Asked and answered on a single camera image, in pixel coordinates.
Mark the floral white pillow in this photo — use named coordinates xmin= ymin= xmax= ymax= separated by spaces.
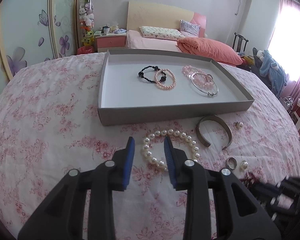
xmin=140 ymin=26 xmax=185 ymax=41

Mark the bronze cuff bangle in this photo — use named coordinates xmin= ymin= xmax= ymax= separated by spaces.
xmin=196 ymin=115 xmax=233 ymax=151

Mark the bed with pink sheet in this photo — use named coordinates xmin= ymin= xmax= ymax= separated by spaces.
xmin=126 ymin=30 xmax=181 ymax=53

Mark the dark wooden chair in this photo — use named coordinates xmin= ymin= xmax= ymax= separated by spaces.
xmin=232 ymin=33 xmax=249 ymax=56

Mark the blue plush garment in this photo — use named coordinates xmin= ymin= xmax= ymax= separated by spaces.
xmin=260 ymin=50 xmax=287 ymax=98

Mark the white pearl bracelet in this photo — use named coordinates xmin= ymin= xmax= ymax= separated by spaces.
xmin=141 ymin=129 xmax=201 ymax=172

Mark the grey cardboard tray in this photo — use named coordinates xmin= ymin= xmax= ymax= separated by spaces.
xmin=98 ymin=49 xmax=254 ymax=126

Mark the beige pink headboard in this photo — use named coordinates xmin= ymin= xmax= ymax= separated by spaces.
xmin=127 ymin=1 xmax=206 ymax=37

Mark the pink nightstand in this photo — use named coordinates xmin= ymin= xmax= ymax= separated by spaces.
xmin=95 ymin=33 xmax=127 ymax=53

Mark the pearl earring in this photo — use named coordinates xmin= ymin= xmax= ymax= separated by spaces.
xmin=234 ymin=121 xmax=244 ymax=129
xmin=239 ymin=160 xmax=249 ymax=172

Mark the pink pearl bracelet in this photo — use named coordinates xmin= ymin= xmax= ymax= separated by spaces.
xmin=154 ymin=68 xmax=177 ymax=91

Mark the silver ring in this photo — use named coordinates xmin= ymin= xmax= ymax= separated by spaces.
xmin=225 ymin=156 xmax=239 ymax=170

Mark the sliding wardrobe with flowers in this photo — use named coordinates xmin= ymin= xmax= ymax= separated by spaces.
xmin=0 ymin=0 xmax=78 ymax=94

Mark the red lined waste bin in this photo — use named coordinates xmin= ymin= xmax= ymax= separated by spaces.
xmin=77 ymin=46 xmax=94 ymax=55

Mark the pink crystal bead bracelet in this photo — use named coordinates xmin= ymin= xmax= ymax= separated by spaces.
xmin=181 ymin=64 xmax=215 ymax=91

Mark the pink floral tablecloth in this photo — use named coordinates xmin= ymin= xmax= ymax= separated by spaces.
xmin=0 ymin=53 xmax=300 ymax=239

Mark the folded salmon quilt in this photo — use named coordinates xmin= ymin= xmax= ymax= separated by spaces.
xmin=177 ymin=37 xmax=243 ymax=66

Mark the thin silver bangle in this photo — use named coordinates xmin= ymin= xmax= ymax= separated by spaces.
xmin=190 ymin=72 xmax=219 ymax=97

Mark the plush toy display tube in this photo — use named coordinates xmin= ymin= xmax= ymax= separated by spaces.
xmin=78 ymin=0 xmax=95 ymax=46

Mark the pink curtain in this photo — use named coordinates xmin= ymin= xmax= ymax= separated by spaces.
xmin=268 ymin=0 xmax=300 ymax=100

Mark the purple patterned pillow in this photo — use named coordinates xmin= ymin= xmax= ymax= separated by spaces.
xmin=179 ymin=20 xmax=201 ymax=37

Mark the black bead bracelet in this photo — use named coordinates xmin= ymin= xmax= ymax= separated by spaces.
xmin=137 ymin=65 xmax=167 ymax=84

